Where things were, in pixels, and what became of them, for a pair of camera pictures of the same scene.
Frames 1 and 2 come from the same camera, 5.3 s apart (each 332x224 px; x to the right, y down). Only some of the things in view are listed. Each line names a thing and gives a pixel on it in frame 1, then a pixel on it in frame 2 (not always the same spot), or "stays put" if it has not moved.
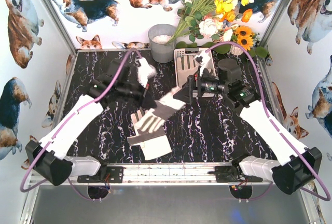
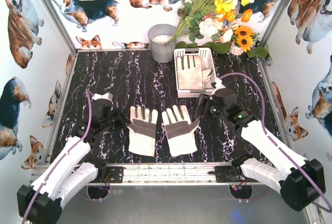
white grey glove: (183, 74) stays put
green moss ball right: (259, 52) stays put
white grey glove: (153, 119) to (142, 136)
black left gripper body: (143, 95) to (114, 117)
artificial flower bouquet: (212, 5) stays put
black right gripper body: (191, 89) to (205, 105)
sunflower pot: (244, 36) stays put
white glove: (150, 135) to (180, 130)
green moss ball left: (183, 44) stays put
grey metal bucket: (158, 35) stays put
